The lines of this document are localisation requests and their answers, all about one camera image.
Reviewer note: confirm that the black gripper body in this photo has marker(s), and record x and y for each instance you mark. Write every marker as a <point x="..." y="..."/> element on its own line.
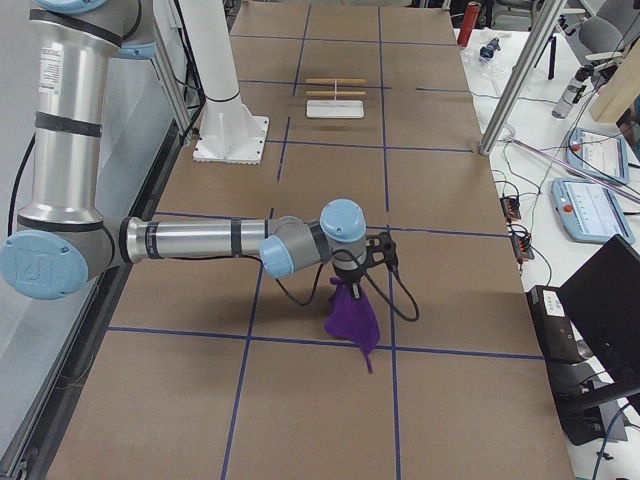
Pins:
<point x="346" y="275"/>

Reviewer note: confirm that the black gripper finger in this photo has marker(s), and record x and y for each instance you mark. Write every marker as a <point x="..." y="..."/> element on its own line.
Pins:
<point x="355" y="291"/>

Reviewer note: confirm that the purple towel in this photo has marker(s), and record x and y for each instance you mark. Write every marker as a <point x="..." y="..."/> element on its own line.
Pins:
<point x="353" y="319"/>

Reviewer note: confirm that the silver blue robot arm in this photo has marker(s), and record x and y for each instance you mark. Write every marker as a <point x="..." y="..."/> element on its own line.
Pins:
<point x="62" y="241"/>

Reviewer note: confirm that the white wooden towel rack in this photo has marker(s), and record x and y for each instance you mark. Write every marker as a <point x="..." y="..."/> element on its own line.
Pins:
<point x="341" y="99"/>

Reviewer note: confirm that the black red connector block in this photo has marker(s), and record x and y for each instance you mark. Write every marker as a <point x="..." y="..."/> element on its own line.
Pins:
<point x="521" y="244"/>
<point x="511" y="208"/>

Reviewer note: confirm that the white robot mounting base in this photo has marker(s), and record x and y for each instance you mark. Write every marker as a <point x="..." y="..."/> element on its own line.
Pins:
<point x="228" y="132"/>

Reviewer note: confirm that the black box device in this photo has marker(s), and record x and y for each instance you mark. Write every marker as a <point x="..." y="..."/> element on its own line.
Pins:
<point x="553" y="328"/>

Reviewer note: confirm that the near blue teach pendant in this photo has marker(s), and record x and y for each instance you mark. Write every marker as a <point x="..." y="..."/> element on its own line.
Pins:
<point x="589" y="212"/>

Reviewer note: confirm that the blue teach pendant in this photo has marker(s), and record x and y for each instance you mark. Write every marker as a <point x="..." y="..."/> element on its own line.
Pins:
<point x="602" y="156"/>
<point x="589" y="212"/>

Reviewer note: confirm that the black laptop computer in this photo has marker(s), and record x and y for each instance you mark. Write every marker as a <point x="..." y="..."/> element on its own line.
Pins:
<point x="601" y="299"/>

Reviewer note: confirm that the far blue teach pendant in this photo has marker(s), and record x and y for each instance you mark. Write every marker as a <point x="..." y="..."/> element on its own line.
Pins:
<point x="602" y="156"/>

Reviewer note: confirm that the clear water bottle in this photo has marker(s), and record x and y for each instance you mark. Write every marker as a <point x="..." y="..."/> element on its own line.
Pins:
<point x="572" y="93"/>

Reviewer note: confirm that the red cylinder bottle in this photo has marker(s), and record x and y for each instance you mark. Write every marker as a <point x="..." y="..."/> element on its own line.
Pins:
<point x="469" y="20"/>

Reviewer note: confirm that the aluminium frame post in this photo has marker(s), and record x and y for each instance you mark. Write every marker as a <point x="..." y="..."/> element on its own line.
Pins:
<point x="537" y="38"/>

